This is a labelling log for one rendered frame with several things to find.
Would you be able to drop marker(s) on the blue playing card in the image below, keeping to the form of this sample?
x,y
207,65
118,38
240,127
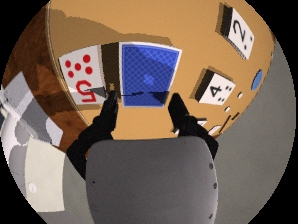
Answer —
x,y
146,72

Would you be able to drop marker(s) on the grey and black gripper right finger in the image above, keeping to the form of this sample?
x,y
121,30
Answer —
x,y
189,124

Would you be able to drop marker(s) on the white playing card with red pips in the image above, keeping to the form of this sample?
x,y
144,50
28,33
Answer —
x,y
82,72

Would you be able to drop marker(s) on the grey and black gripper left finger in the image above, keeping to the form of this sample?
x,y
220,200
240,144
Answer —
x,y
100,128

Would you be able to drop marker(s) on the blue round disc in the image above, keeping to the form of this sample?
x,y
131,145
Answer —
x,y
257,79

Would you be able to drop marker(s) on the tan card cloth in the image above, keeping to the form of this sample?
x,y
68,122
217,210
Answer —
x,y
195,26
54,64

